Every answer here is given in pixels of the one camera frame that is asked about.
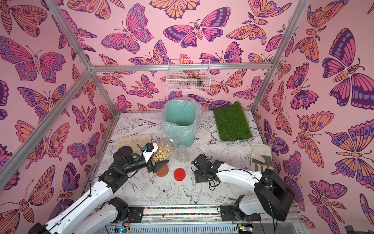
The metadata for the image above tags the mint green trash bin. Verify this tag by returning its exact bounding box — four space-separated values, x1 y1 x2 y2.
161 100 199 148

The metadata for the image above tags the beige cloth glove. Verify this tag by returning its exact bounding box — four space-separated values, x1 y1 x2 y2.
250 143 274 172
116 134 152 153

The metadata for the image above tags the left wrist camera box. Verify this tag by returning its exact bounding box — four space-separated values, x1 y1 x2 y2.
142 142 158 162

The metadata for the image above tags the brown jar lid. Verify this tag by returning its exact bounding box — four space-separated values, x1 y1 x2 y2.
156 165 169 177

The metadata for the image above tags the green artificial grass mat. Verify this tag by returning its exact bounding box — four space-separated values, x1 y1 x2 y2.
213 101 252 141

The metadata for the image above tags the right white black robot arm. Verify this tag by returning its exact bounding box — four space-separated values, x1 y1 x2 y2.
191 154 295 222

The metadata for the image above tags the red jar lid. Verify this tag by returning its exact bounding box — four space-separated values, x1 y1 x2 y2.
173 168 186 181

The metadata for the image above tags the white wire wall basket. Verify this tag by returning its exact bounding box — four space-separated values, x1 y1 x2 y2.
165 58 211 91

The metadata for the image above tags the clear plastic bin liner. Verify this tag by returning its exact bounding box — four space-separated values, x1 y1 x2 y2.
159 97 203 144

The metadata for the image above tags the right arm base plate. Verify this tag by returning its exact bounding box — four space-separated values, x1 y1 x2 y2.
217 205 261 222

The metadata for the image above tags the green lid peanut jar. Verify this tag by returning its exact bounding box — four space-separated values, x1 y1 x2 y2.
152 138 177 161

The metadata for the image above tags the peanut jar clear plastic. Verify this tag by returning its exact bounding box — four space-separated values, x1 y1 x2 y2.
157 137 168 144

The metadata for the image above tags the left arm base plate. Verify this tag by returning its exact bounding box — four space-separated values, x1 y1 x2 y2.
116 207 144 223

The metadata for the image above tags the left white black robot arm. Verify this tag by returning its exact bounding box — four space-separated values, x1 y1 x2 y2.
29 143 168 234

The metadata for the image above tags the left beige cloth glove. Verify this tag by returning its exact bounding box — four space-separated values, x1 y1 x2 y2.
116 134 152 153

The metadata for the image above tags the right beige cloth glove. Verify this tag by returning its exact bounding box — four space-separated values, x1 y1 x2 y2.
250 143 274 172

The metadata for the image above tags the red lid peanut jar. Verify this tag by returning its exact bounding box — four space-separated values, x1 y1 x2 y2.
177 145 190 163

